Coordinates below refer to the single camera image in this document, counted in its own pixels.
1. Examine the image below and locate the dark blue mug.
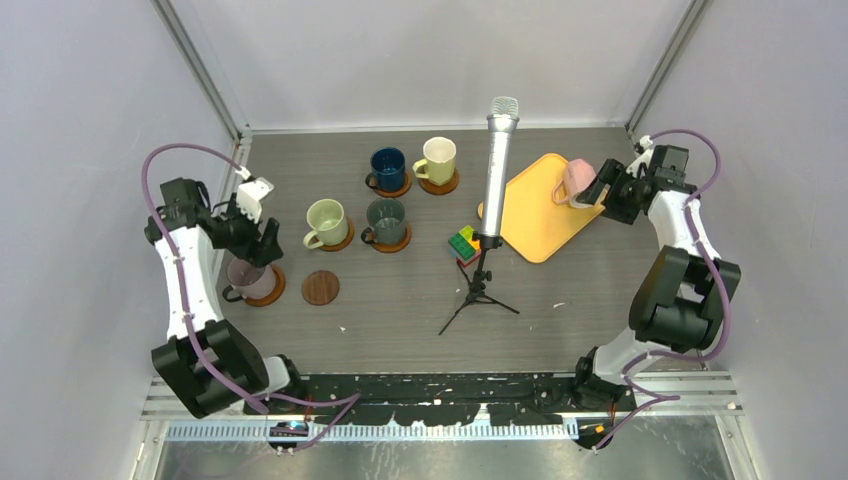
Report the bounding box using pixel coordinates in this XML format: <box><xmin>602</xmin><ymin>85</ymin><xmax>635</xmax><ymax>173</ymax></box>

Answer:
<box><xmin>365</xmin><ymin>147</ymin><xmax>406</xmax><ymax>193</ymax></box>

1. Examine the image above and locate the dark walnut wooden coaster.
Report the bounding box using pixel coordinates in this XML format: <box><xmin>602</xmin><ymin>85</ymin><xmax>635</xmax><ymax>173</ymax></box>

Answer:
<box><xmin>301</xmin><ymin>270</ymin><xmax>341</xmax><ymax>306</ymax></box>

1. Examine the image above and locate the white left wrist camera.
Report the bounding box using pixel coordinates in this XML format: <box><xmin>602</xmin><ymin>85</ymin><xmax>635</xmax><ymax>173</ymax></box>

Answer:
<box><xmin>236</xmin><ymin>176</ymin><xmax>275</xmax><ymax>224</ymax></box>

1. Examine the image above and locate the yellow tray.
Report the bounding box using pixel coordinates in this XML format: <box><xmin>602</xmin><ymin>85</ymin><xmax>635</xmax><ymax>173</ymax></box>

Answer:
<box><xmin>501</xmin><ymin>153</ymin><xmax>604</xmax><ymax>264</ymax></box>

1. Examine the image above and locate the silver microphone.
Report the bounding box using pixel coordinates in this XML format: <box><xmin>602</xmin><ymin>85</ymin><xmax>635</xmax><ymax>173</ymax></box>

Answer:
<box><xmin>480</xmin><ymin>96</ymin><xmax>519</xmax><ymax>249</ymax></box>

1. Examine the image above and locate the mauve purple mug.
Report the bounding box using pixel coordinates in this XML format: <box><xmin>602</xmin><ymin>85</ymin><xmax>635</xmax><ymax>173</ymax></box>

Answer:
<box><xmin>222</xmin><ymin>258</ymin><xmax>275</xmax><ymax>303</ymax></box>

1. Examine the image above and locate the colourful toy brick block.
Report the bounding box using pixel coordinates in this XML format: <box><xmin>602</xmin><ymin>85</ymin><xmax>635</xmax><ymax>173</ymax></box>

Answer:
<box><xmin>448</xmin><ymin>225</ymin><xmax>482</xmax><ymax>268</ymax></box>

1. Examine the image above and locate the aluminium front rail frame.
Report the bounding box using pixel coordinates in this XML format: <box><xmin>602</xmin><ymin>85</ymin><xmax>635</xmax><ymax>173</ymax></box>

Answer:
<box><xmin>141</xmin><ymin>371</ymin><xmax>743</xmax><ymax>445</ymax></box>

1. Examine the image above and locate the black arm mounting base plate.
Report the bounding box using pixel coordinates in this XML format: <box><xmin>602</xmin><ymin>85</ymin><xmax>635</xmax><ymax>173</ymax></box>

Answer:
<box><xmin>263</xmin><ymin>372</ymin><xmax>634</xmax><ymax>427</ymax></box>

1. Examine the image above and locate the black microphone tripod stand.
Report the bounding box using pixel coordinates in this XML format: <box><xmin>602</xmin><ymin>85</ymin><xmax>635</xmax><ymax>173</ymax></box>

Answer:
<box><xmin>438</xmin><ymin>231</ymin><xmax>520</xmax><ymax>336</ymax></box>

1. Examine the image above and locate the brown wooden coaster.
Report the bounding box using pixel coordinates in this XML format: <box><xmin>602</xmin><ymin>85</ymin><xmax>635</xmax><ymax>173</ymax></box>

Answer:
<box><xmin>371</xmin><ymin>225</ymin><xmax>412</xmax><ymax>254</ymax></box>
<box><xmin>373</xmin><ymin>173</ymin><xmax>412</xmax><ymax>198</ymax></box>
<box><xmin>244</xmin><ymin>265</ymin><xmax>286</xmax><ymax>307</ymax></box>
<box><xmin>418</xmin><ymin>169</ymin><xmax>460</xmax><ymax>196</ymax></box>
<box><xmin>319</xmin><ymin>216</ymin><xmax>355</xmax><ymax>252</ymax></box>

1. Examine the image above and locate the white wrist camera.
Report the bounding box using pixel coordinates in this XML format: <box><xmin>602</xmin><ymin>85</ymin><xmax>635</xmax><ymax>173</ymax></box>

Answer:
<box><xmin>626</xmin><ymin>135</ymin><xmax>654</xmax><ymax>178</ymax></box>
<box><xmin>236</xmin><ymin>176</ymin><xmax>275</xmax><ymax>224</ymax></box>

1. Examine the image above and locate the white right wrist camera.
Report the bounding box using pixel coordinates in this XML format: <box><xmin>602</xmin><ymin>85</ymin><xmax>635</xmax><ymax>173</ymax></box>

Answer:
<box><xmin>626</xmin><ymin>135</ymin><xmax>654</xmax><ymax>178</ymax></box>

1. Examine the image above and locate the light green mug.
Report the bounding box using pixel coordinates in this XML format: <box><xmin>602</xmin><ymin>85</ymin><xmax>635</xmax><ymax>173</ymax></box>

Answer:
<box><xmin>302</xmin><ymin>198</ymin><xmax>349</xmax><ymax>249</ymax></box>

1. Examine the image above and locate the cream yellow mug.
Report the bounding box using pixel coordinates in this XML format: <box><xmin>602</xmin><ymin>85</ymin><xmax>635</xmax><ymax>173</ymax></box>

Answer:
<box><xmin>412</xmin><ymin>136</ymin><xmax>457</xmax><ymax>186</ymax></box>

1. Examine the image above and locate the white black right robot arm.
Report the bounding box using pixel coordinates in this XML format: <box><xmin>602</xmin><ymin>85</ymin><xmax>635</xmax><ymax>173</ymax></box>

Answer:
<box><xmin>568</xmin><ymin>145</ymin><xmax>741</xmax><ymax>411</ymax></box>

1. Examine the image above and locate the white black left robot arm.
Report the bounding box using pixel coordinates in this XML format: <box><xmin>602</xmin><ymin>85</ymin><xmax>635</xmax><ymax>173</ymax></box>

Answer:
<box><xmin>144</xmin><ymin>178</ymin><xmax>307</xmax><ymax>419</ymax></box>

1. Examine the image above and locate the dark green mug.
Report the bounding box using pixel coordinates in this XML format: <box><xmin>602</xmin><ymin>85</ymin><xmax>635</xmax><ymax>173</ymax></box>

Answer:
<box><xmin>360</xmin><ymin>198</ymin><xmax>406</xmax><ymax>246</ymax></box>

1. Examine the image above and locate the pink cream mug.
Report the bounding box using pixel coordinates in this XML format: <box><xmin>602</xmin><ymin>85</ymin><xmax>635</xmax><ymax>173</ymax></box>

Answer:
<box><xmin>551</xmin><ymin>159</ymin><xmax>596</xmax><ymax>209</ymax></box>

